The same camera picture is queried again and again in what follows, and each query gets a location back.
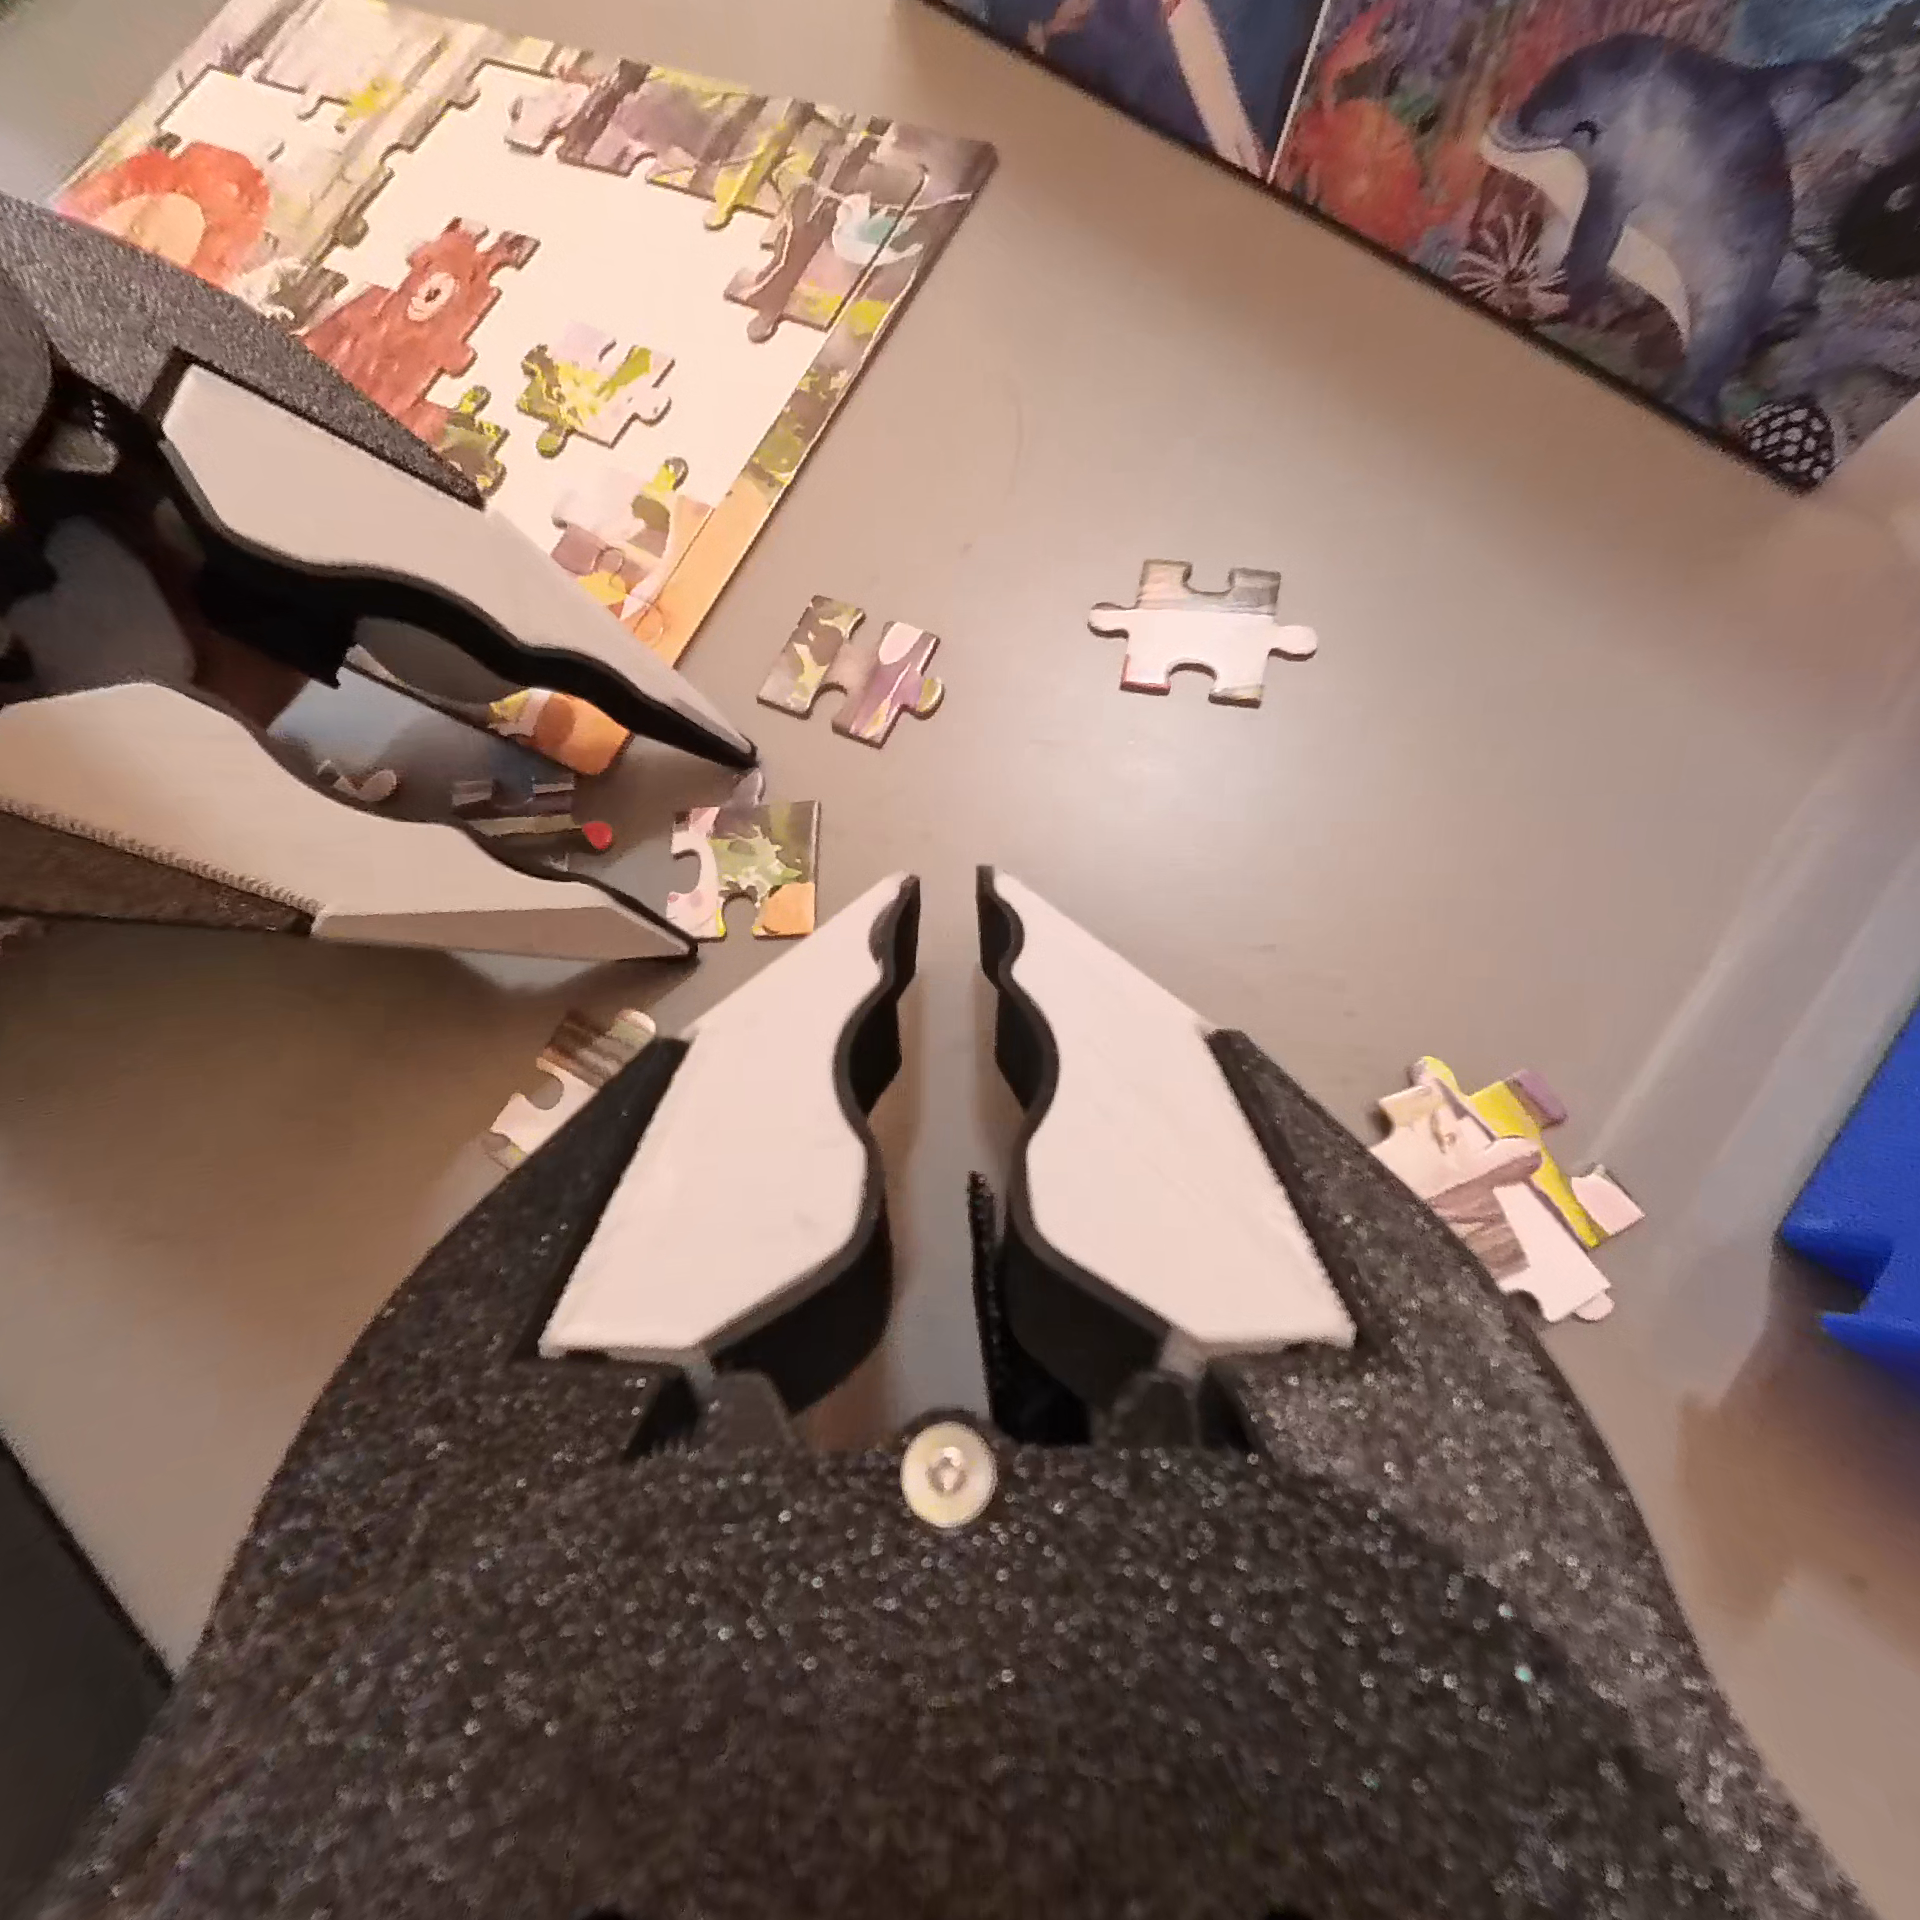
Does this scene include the forest animal jigsaw puzzle board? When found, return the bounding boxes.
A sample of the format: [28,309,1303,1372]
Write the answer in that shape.
[53,0,998,782]

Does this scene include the dark blue illustrated puzzle box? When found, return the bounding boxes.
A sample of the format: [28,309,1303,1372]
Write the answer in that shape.
[921,0,1920,488]

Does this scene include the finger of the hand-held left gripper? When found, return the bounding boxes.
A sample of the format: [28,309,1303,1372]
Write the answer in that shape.
[154,356,759,775]
[0,678,701,964]

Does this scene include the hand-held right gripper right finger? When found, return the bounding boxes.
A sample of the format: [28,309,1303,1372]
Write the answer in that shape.
[977,863,1359,1373]

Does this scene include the blue plastic object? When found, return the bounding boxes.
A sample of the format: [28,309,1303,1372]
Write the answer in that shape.
[1777,1005,1920,1360]

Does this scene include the orange green puzzle piece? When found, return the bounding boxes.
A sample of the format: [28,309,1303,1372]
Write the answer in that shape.
[668,772,826,944]

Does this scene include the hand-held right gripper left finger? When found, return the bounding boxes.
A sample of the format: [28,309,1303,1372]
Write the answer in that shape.
[538,871,924,1367]

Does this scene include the white grey puzzle piece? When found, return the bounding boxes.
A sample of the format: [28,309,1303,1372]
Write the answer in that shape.
[1089,560,1321,710]

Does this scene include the purple green puzzle piece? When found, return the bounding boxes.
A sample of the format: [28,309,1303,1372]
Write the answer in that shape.
[757,594,947,746]

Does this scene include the purple yellow puzzle piece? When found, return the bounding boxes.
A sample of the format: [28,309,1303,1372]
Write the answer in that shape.
[1410,1054,1649,1242]

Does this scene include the purple grey striped puzzle piece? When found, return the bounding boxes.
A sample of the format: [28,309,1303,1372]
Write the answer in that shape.
[1401,1141,1531,1248]

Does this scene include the striped puzzle piece red dot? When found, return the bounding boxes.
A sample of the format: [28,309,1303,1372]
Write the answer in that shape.
[451,772,620,863]

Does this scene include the grey desk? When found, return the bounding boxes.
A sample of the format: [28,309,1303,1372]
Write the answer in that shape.
[0,0,1920,1847]

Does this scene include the white puzzle piece red knob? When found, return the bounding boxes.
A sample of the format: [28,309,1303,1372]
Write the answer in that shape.
[1372,1095,1619,1325]

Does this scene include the green yellow puzzle piece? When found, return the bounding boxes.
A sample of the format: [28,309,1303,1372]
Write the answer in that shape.
[517,327,676,460]

